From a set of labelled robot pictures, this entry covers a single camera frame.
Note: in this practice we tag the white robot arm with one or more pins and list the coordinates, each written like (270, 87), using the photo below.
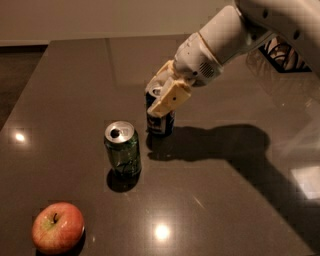
(236, 30)

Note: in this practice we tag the blue pepsi can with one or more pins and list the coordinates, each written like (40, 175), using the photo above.
(158, 126)

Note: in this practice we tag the green soda can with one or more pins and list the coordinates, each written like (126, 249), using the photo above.
(122, 144)

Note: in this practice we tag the black wire basket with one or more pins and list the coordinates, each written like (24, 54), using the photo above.
(283, 57)

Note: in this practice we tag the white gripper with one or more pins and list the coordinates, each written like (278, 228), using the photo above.
(193, 60)

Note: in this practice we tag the red apple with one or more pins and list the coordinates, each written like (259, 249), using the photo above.
(58, 228)

